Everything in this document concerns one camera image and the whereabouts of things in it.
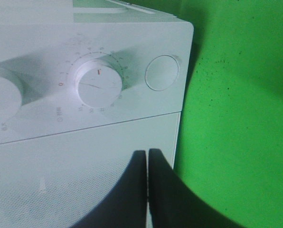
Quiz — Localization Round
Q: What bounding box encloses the round microwave door button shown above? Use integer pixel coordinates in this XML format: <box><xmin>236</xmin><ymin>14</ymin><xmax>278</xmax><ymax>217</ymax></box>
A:
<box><xmin>145</xmin><ymin>55</ymin><xmax>179</xmax><ymax>91</ymax></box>

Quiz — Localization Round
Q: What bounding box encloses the white microwave knob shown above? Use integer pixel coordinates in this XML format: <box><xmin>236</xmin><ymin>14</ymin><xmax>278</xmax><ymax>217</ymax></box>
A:
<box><xmin>73</xmin><ymin>59</ymin><xmax>123</xmax><ymax>108</ymax></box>
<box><xmin>0</xmin><ymin>67</ymin><xmax>24</xmax><ymax>123</ymax></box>

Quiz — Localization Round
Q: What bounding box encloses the white microwave door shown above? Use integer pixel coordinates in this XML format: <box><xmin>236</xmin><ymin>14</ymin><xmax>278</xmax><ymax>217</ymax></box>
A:
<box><xmin>0</xmin><ymin>113</ymin><xmax>180</xmax><ymax>228</ymax></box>

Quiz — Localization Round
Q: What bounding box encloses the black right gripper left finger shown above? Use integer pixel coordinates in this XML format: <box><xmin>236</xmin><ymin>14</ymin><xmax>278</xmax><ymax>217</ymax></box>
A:
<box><xmin>72</xmin><ymin>151</ymin><xmax>147</xmax><ymax>228</ymax></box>

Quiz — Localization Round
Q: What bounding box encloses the white microwave oven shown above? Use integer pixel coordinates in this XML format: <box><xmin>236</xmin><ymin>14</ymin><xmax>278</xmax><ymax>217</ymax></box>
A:
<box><xmin>0</xmin><ymin>0</ymin><xmax>195</xmax><ymax>228</ymax></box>

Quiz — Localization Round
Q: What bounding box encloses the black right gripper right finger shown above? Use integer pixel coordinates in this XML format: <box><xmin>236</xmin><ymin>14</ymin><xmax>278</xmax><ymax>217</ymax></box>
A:
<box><xmin>148</xmin><ymin>149</ymin><xmax>242</xmax><ymax>228</ymax></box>

